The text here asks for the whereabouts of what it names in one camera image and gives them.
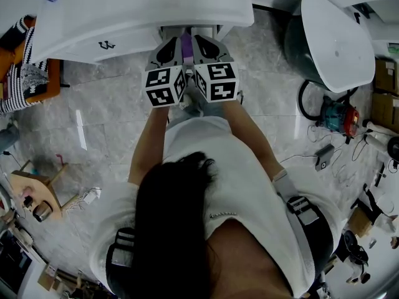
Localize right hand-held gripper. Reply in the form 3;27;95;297
190;34;241;104

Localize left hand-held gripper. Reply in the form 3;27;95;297
142;36;188;109

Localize purple cloth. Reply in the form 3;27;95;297
180;31;195;67

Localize white drawer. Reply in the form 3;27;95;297
158;24;224;42

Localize person's left forearm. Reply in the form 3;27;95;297
128;106;171;186

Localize person's right forearm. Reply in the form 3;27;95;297
223;100;283;180

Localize person's white shoe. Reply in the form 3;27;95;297
181;93;196;109

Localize person's legs in blue jeans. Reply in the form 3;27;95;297
170;97;227;127

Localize white vanity cabinet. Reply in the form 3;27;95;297
31;0;256;64

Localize orange sofa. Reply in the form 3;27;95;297
0;14;62;115

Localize grey patterned cushion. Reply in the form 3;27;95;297
20;63;50;100

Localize striped black white cushion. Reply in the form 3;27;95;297
23;26;37;65

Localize person's torso in white shirt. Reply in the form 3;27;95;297
90;116;344;299

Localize black white knitted throw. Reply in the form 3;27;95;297
0;16;36;51

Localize black tub faucet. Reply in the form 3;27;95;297
353;3;372;25

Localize grey floor device box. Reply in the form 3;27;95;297
314;143;335;172

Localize orange cushion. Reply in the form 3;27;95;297
0;47;24;83

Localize white power strip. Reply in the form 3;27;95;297
82;187;102;206

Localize striped black white blanket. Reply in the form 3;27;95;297
0;26;48;115

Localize wooden side table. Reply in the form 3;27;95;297
8;163;79;221

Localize white paper roll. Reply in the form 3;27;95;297
362;119;398;137
363;133;394;154

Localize metal cup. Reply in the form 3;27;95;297
32;200;54;224

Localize small cardboard box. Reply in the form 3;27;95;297
347;208;374;239

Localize black round machine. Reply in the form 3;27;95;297
342;229;371;266

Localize black grey harness strap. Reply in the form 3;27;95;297
105;227;137;292
272;169;334;280

